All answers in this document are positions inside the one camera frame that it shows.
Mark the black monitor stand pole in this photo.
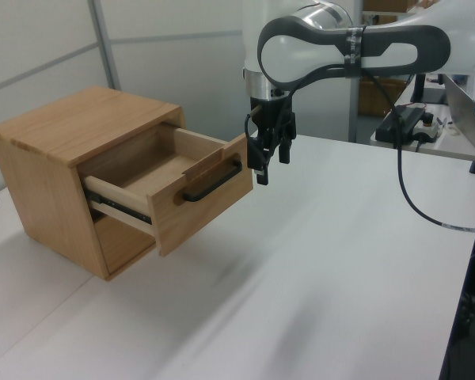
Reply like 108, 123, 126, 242
410, 73, 427, 105

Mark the brown cardboard box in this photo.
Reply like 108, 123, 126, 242
358, 77, 407, 117

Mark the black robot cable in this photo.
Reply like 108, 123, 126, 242
244, 65, 475, 234

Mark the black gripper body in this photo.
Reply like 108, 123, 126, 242
249, 93, 298, 140

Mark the wooden drawer with handle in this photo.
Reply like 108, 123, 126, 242
82, 125, 256, 258

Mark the black power supply box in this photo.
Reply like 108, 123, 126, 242
375, 104, 427, 144

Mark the grey emergency stop button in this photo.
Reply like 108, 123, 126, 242
412, 112, 444, 144

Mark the wooden drawer with slot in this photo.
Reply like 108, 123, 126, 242
95, 215, 158, 277

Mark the wooden cabinet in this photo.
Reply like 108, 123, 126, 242
0, 85, 183, 283

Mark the black drawer handle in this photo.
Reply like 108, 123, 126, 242
181, 158, 244, 203

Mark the grey laptop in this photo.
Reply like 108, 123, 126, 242
442, 73, 475, 152

